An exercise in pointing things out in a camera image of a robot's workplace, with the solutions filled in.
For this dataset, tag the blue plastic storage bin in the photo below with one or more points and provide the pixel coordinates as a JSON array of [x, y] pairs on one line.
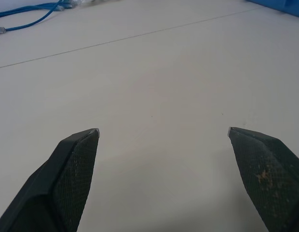
[[285, 6]]

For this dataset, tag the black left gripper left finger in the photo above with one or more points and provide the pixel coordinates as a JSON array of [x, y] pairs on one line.
[[55, 183]]

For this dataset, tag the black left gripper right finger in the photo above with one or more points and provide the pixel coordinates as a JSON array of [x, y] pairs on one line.
[[273, 183]]

